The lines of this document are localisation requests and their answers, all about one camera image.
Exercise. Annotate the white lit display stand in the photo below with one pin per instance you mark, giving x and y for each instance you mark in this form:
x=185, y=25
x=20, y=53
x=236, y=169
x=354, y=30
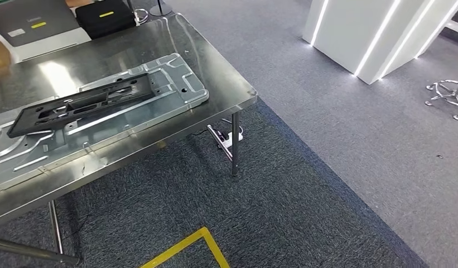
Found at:
x=347, y=29

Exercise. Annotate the white power strip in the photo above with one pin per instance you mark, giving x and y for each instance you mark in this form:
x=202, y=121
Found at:
x=234, y=138

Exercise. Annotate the yellow floor tape rectangle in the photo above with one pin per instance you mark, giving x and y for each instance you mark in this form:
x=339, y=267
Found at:
x=203, y=233

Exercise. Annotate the stamped silver metal panel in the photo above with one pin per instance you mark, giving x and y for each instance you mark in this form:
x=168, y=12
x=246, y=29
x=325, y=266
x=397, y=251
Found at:
x=177, y=92

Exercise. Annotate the black plastic license plate frame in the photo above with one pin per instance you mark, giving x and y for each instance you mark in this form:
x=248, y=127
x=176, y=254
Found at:
x=29, y=122

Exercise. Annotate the black case with yellow label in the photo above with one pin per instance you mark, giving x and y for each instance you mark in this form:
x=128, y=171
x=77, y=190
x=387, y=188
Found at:
x=103, y=24

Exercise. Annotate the black rod on grey base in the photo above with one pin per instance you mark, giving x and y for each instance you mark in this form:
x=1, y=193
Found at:
x=160, y=10

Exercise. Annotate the stainless steel workbench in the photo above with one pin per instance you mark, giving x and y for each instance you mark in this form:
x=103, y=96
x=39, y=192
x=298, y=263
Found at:
x=221, y=85

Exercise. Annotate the white box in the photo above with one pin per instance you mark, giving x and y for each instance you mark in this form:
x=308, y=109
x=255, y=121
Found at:
x=58, y=46

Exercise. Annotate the grey laptop with yellow sticker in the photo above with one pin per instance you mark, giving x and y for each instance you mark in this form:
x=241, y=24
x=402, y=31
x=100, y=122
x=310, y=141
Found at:
x=36, y=13

